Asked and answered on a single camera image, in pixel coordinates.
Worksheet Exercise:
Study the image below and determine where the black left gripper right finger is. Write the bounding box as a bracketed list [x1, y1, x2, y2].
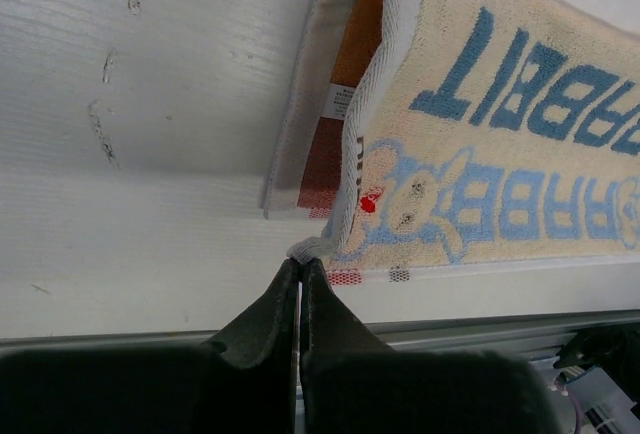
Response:
[300, 259, 394, 433]

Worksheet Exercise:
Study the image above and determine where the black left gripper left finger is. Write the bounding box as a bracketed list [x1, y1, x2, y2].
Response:
[197, 259, 300, 433]

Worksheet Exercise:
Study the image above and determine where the orange blue printed towel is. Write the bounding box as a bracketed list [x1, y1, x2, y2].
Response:
[264, 0, 639, 280]

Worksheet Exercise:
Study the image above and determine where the aluminium mounting rail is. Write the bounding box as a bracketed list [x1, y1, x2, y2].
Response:
[1, 310, 639, 358]

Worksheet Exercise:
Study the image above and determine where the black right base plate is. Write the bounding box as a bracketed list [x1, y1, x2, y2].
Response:
[554, 327, 639, 381]

